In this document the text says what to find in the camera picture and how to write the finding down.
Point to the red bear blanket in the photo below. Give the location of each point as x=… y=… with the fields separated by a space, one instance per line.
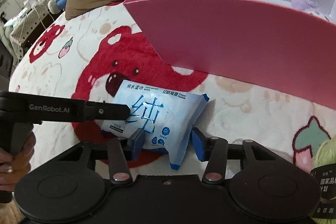
x=96 y=51

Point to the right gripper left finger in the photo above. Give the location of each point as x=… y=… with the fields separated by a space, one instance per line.
x=120 y=150

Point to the cluttered side table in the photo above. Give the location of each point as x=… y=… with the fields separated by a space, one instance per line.
x=22 y=18

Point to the pink cardboard storage box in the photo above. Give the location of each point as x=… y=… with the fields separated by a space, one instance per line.
x=246 y=40

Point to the purple plush toy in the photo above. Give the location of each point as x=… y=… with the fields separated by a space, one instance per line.
x=304 y=5

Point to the green yarn ball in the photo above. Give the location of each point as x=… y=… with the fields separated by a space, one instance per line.
x=324 y=172

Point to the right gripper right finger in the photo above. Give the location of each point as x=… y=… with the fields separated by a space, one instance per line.
x=214 y=151

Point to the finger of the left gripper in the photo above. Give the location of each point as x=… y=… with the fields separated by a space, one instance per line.
x=105 y=111

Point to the blue wet wipes pack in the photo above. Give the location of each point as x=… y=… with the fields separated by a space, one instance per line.
x=165 y=115

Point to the person's left hand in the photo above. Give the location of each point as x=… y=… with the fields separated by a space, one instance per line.
x=13 y=168

